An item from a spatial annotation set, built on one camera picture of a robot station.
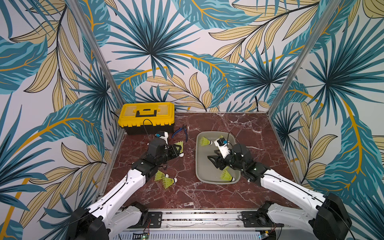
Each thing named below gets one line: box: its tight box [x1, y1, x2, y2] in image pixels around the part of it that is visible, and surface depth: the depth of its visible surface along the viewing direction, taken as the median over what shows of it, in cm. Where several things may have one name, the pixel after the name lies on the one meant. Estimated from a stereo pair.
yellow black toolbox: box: [117, 102, 175, 135], surface depth 98 cm
